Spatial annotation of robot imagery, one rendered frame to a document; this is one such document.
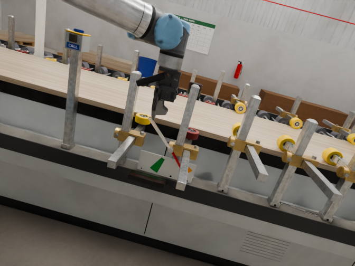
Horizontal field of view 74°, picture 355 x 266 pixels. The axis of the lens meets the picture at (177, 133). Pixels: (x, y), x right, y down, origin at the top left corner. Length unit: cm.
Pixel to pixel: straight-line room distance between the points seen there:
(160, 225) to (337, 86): 807
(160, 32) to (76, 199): 124
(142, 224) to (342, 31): 823
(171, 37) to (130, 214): 117
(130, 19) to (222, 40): 755
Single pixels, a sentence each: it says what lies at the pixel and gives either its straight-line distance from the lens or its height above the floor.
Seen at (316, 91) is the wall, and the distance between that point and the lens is 881.
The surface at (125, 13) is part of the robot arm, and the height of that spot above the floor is 131.
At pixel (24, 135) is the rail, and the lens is 134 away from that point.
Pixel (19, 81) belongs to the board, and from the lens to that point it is 151.
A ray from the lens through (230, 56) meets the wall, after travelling 816.
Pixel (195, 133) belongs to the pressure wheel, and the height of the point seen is 91.
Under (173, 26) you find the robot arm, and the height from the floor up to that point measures 132.
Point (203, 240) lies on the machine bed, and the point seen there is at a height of 19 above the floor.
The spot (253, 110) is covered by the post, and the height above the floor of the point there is 111.
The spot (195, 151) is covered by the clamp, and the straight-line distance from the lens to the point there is 104.
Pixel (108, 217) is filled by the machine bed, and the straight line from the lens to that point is 164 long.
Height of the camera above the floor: 128
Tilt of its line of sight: 20 degrees down
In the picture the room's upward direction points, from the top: 15 degrees clockwise
